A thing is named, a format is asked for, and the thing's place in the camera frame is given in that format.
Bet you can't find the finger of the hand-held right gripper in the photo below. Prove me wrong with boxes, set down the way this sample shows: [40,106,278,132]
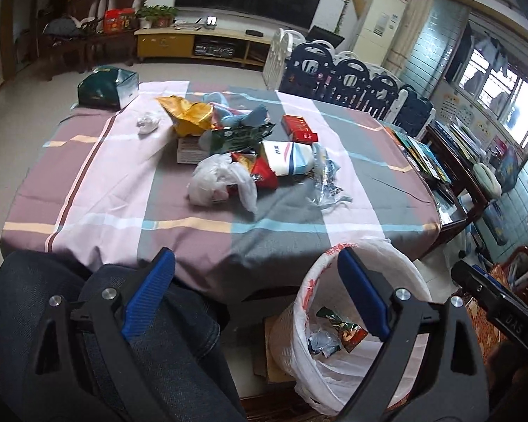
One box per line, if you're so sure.
[450,260,528,354]

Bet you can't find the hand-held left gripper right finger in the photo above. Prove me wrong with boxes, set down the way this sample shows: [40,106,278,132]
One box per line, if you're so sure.
[334,247,491,422]

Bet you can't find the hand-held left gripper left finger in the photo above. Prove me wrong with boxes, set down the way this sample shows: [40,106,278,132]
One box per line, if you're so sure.
[24,247,177,422]

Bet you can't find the white lined trash bin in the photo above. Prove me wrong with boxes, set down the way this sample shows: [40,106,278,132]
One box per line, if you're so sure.
[270,237,434,416]

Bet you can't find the clear plastic wrapper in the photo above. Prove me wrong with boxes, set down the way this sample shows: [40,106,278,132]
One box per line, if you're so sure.
[306,143,355,212]

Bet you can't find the white plastic bag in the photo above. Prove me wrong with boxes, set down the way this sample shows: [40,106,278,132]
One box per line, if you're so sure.
[187,154,258,214]

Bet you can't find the white medicine box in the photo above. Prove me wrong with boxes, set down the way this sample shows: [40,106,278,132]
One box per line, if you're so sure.
[176,134,212,165]

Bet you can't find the red chip bag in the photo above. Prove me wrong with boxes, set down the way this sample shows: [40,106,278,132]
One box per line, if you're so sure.
[231,152,280,192]

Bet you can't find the white blue packet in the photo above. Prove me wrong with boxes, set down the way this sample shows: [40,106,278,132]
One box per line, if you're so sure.
[262,141,315,177]

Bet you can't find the white tissue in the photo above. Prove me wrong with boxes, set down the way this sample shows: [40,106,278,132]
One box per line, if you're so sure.
[136,112,161,135]

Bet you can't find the red cardboard box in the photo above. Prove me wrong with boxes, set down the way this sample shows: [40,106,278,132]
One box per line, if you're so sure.
[282,114,318,143]

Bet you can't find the green snack bag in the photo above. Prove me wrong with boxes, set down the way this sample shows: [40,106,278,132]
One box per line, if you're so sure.
[209,122,276,154]

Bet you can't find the yellow snack bag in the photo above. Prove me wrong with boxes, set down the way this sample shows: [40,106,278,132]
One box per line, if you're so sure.
[155,96,214,138]

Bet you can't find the blue face mask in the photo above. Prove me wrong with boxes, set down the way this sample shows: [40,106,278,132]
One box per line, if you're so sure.
[211,102,276,132]

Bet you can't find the green and red small wrapper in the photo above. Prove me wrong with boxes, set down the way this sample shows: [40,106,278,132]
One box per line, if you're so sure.
[317,307,368,352]

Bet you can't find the person's legs in dark jeans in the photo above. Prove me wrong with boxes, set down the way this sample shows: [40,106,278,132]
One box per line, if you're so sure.
[0,250,247,422]

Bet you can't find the crumpled bluish plastic scrap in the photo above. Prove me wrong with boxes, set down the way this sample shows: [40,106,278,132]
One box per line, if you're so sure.
[308,327,341,357]

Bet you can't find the striped plaid tablecloth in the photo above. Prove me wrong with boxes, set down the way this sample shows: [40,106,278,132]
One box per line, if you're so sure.
[0,80,443,300]

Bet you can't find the pale green cushion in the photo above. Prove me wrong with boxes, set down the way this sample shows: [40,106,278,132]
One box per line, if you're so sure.
[471,162,502,198]

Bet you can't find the dark wooden side desk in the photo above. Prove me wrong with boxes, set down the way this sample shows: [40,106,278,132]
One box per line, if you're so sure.
[422,121,502,212]

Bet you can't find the blue patterned bag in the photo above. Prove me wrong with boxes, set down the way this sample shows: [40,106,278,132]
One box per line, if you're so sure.
[497,145,522,194]

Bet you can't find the spread of colourful books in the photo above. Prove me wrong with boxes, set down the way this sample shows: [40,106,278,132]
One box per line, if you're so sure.
[385,123,454,183]

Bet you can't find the pile of papers and booklets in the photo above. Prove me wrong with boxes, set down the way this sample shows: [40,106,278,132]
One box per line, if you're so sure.
[433,119,489,163]

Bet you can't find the green tissue box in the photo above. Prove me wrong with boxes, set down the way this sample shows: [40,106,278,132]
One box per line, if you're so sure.
[78,65,139,110]

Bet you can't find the window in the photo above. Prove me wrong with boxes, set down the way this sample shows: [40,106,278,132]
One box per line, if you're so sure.
[444,22,528,150]

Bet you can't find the navy playpen fence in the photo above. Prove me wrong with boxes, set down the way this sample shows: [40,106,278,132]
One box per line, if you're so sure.
[278,41,436,139]

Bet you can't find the yellow wooden TV cabinet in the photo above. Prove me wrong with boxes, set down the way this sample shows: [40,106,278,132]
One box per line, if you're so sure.
[134,24,276,69]

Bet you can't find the white playpen fence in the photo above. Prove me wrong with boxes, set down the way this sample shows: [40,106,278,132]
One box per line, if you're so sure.
[262,27,406,97]

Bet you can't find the black audio receiver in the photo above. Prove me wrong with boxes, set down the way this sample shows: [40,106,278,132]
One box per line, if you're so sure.
[194,39,236,58]

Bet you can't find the small black screen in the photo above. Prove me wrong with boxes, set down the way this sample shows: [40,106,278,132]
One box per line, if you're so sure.
[306,25,344,47]

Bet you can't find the hanging clothes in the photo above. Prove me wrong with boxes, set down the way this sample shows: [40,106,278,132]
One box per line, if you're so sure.
[446,22,520,89]

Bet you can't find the cream standing air conditioner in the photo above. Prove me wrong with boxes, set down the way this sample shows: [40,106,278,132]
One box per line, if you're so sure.
[352,0,409,68]

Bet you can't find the red gift box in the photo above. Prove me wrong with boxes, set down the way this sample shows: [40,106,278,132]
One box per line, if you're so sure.
[103,8,137,35]

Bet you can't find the green potted plant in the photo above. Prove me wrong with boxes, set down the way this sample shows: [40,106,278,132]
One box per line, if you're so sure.
[136,4,180,29]

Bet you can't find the dark bag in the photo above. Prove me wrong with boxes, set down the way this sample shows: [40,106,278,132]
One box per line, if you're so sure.
[42,15,93,38]

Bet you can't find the beige curtain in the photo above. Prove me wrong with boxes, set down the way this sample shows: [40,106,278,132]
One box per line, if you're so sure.
[385,0,441,69]

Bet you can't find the thin black cable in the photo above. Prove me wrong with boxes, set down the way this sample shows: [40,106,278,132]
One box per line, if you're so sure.
[376,179,436,204]

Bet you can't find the children's wall chart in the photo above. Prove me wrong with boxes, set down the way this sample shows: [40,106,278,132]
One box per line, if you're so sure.
[438,92,494,141]

